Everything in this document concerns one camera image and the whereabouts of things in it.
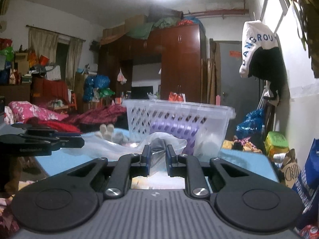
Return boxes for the orange white hanging bag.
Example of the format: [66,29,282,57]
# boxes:
[168,92,186,102]

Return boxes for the purple tissue bundle in basket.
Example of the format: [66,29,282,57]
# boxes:
[150,120,199,155]

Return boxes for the green yellow box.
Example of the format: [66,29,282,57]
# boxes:
[265,131,289,158]

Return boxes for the translucent plastic laundry basket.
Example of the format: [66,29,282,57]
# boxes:
[122,99,236,159]

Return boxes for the clear plastic bag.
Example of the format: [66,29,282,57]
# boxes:
[64,132,187,176]

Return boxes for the beige window curtains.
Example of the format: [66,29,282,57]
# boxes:
[27,25,84,90]

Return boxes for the grey metal door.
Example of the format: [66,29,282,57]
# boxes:
[216,41,260,140]

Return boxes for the white black hanging jacket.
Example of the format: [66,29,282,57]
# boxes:
[239,20,286,106]

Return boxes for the dark red wooden wardrobe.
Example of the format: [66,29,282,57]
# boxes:
[98,24,207,103]

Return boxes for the olive hanging bags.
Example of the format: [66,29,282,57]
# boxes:
[290,0,318,79]

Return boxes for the pink floral bedding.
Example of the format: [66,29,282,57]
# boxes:
[5,101,69,125]

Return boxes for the white plush bunny toy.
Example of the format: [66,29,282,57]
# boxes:
[95,124,129,145]

